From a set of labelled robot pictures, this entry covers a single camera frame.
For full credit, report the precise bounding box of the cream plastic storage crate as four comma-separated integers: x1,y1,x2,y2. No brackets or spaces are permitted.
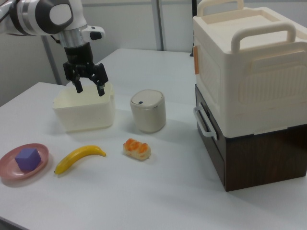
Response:
192,0,307,139

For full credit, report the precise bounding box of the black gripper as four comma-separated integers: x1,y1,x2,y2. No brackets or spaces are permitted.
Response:
63,42,108,97

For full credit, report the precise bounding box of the dark wooden drawer cabinet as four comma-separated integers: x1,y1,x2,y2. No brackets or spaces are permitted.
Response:
194,83,307,192

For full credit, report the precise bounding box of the purple cube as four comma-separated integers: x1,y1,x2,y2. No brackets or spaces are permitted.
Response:
14,148,41,172

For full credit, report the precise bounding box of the pink plate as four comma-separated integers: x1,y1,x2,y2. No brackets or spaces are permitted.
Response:
0,143,50,181

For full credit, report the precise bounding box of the yellow banana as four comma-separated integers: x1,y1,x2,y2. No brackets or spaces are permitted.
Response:
54,145,107,178

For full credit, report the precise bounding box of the beige lidded trash can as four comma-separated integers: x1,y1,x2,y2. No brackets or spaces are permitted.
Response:
130,89,166,134

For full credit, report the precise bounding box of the orange glazed bread roll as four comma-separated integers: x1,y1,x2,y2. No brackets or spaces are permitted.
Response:
123,138,152,161

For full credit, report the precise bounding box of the white plastic bin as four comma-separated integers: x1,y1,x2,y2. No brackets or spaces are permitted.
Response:
52,82,116,133

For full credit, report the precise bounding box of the white drawer handle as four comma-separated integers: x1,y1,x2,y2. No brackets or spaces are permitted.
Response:
193,105,218,141

